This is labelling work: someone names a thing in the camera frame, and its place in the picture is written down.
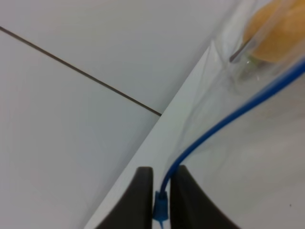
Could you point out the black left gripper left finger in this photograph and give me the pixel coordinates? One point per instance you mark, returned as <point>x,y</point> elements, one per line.
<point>134,209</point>

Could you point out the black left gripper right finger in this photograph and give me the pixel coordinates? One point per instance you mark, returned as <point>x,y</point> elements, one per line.
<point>190,207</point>

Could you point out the clear zip bag blue strip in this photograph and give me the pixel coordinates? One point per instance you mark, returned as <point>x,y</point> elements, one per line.
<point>244,138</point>

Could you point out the yellow pear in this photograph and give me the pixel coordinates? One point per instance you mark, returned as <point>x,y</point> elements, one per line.
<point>273,31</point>

